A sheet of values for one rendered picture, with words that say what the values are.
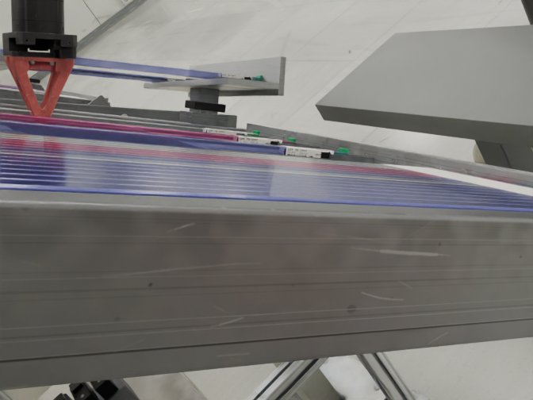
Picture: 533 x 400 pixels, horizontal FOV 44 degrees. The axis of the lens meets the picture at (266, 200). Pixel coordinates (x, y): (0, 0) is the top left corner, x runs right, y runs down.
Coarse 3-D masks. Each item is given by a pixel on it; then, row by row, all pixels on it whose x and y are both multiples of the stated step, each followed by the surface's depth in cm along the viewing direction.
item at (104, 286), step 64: (0, 192) 21; (64, 192) 22; (0, 256) 20; (64, 256) 21; (128, 256) 22; (192, 256) 23; (256, 256) 24; (320, 256) 26; (384, 256) 28; (448, 256) 29; (512, 256) 32; (0, 320) 20; (64, 320) 21; (128, 320) 22; (192, 320) 24; (256, 320) 25; (320, 320) 27; (384, 320) 28; (448, 320) 30; (512, 320) 32; (0, 384) 21
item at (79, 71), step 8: (72, 72) 118; (80, 72) 119; (88, 72) 120; (96, 72) 120; (104, 72) 121; (112, 72) 122; (120, 72) 123; (136, 80) 126; (144, 80) 126; (152, 80) 126
